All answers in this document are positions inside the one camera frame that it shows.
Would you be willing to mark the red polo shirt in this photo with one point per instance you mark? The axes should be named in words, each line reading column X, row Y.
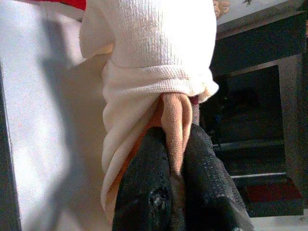
column 72, row 3

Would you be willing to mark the cream white knit shirt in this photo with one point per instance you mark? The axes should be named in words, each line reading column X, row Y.
column 154, row 48

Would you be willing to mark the black TV stand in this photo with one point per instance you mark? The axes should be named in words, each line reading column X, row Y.
column 293, row 96

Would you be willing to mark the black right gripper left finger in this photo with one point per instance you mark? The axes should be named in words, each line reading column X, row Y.
column 144, row 187

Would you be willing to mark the dark red box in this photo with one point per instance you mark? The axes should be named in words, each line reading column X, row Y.
column 272, row 190

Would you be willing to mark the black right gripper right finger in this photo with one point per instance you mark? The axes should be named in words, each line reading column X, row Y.
column 207, row 187

